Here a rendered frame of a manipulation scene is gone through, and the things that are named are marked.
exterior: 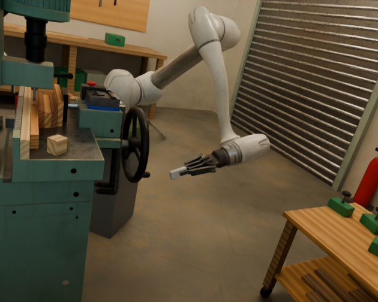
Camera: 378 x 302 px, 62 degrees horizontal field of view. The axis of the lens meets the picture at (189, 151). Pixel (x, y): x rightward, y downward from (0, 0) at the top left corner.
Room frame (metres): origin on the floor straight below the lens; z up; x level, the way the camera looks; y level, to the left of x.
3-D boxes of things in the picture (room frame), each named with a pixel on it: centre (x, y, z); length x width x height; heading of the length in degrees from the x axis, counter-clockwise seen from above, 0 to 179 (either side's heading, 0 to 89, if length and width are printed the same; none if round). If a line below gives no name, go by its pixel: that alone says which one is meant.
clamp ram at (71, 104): (0.97, 0.40, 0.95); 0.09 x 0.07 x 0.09; 29
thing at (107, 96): (1.01, 0.33, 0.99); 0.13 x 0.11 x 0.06; 29
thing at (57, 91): (0.98, 0.45, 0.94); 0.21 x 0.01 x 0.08; 29
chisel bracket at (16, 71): (0.92, 0.52, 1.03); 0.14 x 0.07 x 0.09; 119
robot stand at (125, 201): (1.70, 0.46, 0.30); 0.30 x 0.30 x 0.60; 77
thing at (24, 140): (0.90, 0.51, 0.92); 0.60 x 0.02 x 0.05; 29
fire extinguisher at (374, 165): (2.76, -1.72, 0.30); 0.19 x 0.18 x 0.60; 122
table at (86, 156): (0.97, 0.40, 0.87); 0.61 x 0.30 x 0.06; 29
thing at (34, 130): (0.98, 0.53, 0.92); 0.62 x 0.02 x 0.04; 29
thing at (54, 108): (0.95, 0.46, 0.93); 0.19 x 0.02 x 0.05; 29
